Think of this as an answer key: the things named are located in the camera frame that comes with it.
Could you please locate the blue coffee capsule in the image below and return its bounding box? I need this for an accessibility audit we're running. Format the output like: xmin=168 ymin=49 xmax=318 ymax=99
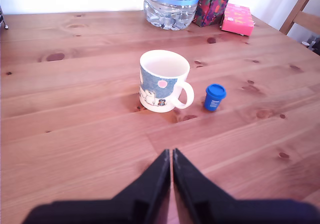
xmin=203 ymin=83 xmax=227 ymax=113

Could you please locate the white mug with blue cartoon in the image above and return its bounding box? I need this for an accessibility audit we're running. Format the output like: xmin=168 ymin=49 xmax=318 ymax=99
xmin=138 ymin=49 xmax=195 ymax=114

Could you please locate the pink flat box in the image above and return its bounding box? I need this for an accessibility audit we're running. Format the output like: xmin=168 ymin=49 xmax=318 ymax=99
xmin=220 ymin=3 xmax=256 ymax=37

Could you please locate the large clear water bottle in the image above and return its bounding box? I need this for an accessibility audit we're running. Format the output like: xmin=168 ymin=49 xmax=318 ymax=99
xmin=143 ymin=0 xmax=201 ymax=32

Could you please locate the floral tissue box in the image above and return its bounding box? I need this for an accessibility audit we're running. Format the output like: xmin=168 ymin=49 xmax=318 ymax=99
xmin=192 ymin=0 xmax=235 ymax=28

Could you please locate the wooden chair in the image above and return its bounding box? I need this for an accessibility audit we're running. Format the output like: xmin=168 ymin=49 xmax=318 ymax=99
xmin=279 ymin=0 xmax=320 ymax=36

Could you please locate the metal wire utensil rack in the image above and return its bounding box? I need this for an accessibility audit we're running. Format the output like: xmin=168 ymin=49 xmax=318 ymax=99
xmin=0 ymin=5 xmax=10 ymax=31

